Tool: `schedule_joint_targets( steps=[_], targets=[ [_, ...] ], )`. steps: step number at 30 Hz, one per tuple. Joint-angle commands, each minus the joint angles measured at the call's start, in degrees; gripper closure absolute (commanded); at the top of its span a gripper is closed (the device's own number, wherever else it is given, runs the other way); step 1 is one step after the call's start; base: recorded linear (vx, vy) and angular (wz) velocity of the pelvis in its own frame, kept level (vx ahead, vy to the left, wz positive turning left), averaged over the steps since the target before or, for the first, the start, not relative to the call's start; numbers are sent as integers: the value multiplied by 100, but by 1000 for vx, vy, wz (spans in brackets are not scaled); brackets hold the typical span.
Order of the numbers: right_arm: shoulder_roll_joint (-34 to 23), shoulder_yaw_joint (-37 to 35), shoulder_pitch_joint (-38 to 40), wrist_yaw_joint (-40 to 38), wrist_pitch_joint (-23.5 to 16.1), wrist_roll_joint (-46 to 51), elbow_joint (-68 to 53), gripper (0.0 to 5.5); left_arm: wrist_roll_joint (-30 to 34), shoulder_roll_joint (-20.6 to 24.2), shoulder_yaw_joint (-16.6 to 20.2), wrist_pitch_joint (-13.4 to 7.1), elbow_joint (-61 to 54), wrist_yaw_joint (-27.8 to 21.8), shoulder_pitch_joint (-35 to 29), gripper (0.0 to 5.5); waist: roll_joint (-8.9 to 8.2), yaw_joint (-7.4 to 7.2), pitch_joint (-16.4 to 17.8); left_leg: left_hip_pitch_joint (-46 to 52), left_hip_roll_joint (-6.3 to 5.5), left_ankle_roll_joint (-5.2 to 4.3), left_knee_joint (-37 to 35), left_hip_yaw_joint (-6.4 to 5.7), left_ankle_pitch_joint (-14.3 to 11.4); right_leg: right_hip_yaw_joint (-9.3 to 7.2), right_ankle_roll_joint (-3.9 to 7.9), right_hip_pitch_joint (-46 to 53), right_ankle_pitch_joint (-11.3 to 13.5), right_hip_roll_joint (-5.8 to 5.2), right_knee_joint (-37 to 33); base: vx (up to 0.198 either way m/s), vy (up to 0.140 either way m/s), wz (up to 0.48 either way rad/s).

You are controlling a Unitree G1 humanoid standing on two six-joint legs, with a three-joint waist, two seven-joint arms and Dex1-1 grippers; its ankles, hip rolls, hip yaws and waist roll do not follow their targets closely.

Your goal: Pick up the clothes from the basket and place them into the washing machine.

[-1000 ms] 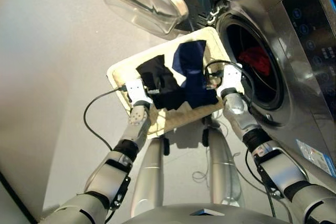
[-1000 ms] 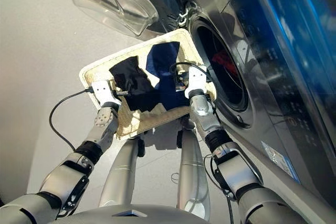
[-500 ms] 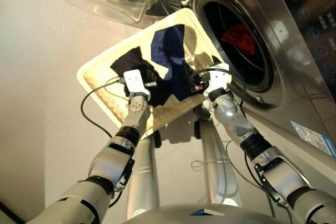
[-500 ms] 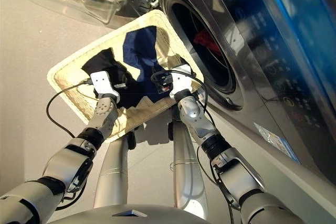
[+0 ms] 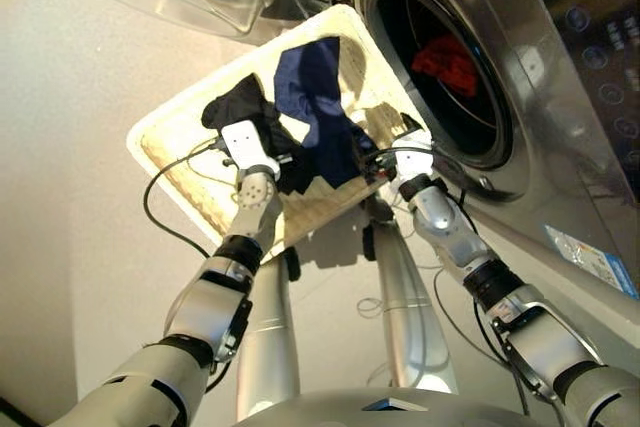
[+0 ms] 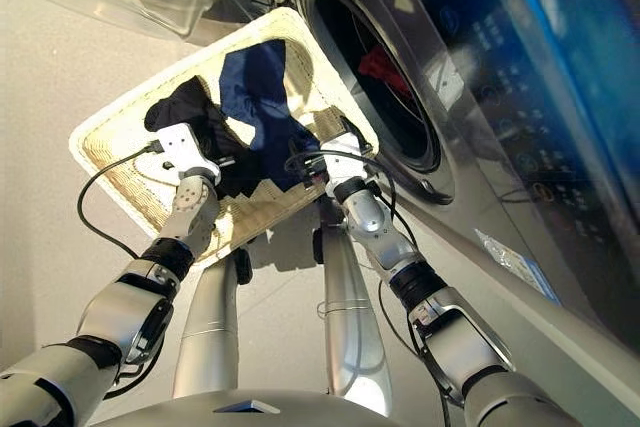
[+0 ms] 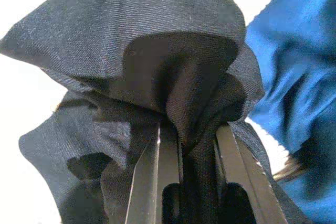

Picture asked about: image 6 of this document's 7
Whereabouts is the dark blue cloth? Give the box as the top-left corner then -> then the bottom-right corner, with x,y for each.
217,40 -> 322,193

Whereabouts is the silver robot torso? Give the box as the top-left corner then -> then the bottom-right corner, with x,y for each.
93,388 -> 404,427

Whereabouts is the black cloth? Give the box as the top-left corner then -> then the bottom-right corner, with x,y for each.
143,75 -> 272,201

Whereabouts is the silver robot leg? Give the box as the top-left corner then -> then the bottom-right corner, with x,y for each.
311,195 -> 392,418
171,245 -> 255,399

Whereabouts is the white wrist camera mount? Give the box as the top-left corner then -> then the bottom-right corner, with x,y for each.
153,122 -> 222,182
318,132 -> 372,197

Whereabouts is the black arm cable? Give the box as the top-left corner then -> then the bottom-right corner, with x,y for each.
75,143 -> 162,259
283,148 -> 454,427

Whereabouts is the grey washing machine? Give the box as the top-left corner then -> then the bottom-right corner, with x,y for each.
192,0 -> 640,427

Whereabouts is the pale woven laundry basket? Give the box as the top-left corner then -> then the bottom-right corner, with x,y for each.
68,6 -> 381,268

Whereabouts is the red cloth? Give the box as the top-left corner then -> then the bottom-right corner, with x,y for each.
357,45 -> 417,101

